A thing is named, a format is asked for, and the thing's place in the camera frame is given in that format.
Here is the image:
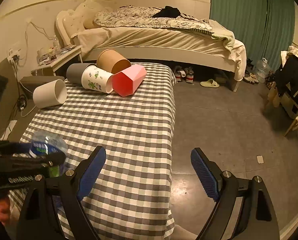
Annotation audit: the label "white cup green print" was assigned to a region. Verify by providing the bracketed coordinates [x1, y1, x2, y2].
[81, 64, 113, 94]

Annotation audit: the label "white charging cable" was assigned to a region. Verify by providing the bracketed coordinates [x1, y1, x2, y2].
[19, 80, 37, 118]

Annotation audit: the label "beige pillow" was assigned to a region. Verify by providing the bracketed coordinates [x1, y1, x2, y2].
[83, 13, 100, 29]

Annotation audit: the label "sneakers under bed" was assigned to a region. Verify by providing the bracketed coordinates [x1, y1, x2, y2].
[173, 66, 194, 83]

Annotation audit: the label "green slipper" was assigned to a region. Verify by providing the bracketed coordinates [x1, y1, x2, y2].
[200, 79, 219, 88]

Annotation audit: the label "wooden chair with clothes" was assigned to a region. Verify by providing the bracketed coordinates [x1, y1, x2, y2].
[266, 46, 298, 135]

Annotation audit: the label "white bedside table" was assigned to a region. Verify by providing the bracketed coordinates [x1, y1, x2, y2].
[31, 46, 83, 76]

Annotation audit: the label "clear bottle on nightstand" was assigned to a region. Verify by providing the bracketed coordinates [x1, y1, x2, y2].
[52, 35, 61, 55]

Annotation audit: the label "grey cylindrical cup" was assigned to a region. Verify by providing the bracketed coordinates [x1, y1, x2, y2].
[66, 63, 93, 86]

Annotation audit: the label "patterned grey duvet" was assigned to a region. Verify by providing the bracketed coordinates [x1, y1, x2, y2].
[94, 5, 213, 35]

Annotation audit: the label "brown paper cup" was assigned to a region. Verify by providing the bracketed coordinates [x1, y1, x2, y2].
[96, 49, 131, 74]

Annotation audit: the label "white wall power strip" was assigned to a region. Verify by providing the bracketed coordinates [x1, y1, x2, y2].
[7, 48, 20, 62]

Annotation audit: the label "large clear water jug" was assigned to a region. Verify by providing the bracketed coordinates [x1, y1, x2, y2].
[255, 58, 270, 83]

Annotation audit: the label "blue plastic water bottle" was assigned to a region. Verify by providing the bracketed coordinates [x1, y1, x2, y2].
[29, 130, 68, 177]

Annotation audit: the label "black garment on bed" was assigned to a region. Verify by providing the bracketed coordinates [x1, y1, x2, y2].
[152, 5, 181, 18]

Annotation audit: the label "grey white checkered tablecloth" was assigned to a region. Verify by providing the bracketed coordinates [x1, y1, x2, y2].
[20, 63, 176, 239]

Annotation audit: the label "green curtain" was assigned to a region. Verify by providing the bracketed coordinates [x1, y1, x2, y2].
[210, 0, 295, 70]

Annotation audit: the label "red pink faceted cup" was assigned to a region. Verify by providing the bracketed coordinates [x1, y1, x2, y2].
[112, 64, 147, 97]

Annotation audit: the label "white bed frame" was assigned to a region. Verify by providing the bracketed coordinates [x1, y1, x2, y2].
[55, 0, 247, 82]

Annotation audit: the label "person's hand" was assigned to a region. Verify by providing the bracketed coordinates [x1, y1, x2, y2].
[0, 196, 11, 225]

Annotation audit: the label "white cylindrical cup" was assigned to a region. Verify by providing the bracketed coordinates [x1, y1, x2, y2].
[33, 79, 67, 109]

